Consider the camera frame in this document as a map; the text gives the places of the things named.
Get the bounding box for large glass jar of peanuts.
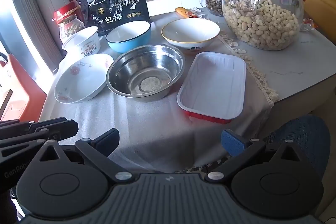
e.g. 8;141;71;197
222;0;305;51

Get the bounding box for orange chair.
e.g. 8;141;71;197
0;53;48;122

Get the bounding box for red lidded glass jar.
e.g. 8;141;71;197
52;0;86;43

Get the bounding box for white floral plate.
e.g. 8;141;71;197
54;53;114;104

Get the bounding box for white plastic tray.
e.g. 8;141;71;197
177;51;247;125

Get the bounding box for blue mesh office chair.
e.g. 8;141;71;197
262;115;331;182

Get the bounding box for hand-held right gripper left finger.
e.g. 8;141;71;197
39;128;133;184

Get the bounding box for stainless steel bowl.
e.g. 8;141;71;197
106;44;185;103

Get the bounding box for yellow plastic object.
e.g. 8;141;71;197
303;0;336;46

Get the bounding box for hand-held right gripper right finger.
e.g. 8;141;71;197
205;129;305;184

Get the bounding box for blue bowl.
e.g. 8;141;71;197
105;21;152;54

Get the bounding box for pile of white shells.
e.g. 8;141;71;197
190;6;208;19

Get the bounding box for white plastic bowl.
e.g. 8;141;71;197
62;26;101;58

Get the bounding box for orange white snack wrapper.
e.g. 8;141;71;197
300;18;319;31

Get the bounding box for orange chopstick packet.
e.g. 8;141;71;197
175;7;201;19

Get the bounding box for white bowl with yellow rim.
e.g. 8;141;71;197
161;19;220;55

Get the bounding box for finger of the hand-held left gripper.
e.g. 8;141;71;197
0;139;47;161
0;119;79;142

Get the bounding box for beige fringed tablecloth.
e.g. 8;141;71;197
39;11;280;174

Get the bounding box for black snack bag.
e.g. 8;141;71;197
89;0;151;37

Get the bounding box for scattered white shells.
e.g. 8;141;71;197
220;34;253;61

